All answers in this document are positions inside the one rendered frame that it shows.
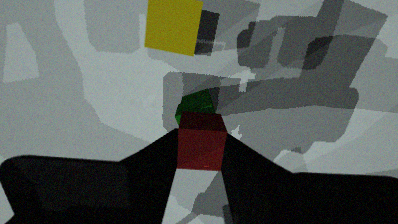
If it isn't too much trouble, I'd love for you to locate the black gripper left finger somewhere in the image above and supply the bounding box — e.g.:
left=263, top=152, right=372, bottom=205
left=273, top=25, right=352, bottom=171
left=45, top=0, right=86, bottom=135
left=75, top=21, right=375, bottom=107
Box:
left=0, top=128, right=178, bottom=224

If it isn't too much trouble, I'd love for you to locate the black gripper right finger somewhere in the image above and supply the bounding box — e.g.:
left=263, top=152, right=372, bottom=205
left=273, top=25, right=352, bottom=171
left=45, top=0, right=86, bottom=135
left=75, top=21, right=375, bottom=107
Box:
left=221, top=133, right=398, bottom=224

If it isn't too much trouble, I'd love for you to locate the yellow block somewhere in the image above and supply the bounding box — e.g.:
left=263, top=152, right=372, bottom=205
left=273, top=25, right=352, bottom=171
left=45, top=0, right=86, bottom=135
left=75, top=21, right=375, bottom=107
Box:
left=144, top=0, right=203, bottom=56

